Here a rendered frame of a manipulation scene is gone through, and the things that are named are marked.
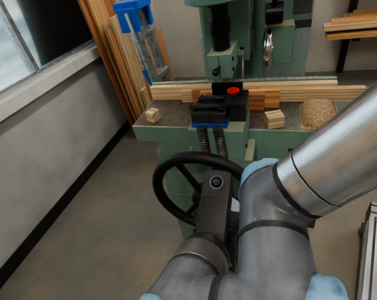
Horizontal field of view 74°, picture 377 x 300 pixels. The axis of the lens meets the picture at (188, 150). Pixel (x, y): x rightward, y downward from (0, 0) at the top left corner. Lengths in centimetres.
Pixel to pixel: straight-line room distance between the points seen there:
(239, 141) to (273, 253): 39
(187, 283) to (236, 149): 42
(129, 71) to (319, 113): 168
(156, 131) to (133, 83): 142
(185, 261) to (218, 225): 10
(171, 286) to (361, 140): 21
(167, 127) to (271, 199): 53
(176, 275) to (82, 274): 141
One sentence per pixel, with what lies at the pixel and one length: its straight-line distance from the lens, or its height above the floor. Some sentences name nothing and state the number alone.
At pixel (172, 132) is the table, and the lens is 78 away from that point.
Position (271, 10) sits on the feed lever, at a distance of 87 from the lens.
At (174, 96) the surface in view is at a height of 91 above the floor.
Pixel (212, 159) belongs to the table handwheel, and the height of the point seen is 95.
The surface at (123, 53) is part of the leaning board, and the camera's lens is 212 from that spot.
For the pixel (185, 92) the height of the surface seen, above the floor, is 94.
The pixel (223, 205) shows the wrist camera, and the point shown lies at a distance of 39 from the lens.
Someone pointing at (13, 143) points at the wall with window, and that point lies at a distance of 177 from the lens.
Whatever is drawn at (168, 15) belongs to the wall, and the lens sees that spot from 338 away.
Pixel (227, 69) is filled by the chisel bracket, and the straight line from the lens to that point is 76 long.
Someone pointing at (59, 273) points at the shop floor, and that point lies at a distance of 176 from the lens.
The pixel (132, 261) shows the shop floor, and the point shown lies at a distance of 158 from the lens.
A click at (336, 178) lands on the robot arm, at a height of 112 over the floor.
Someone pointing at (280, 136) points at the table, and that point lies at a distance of 71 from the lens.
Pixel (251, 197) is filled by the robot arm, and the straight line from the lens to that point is 30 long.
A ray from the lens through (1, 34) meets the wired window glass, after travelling 190.
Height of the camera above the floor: 130
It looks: 38 degrees down
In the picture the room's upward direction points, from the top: 12 degrees counter-clockwise
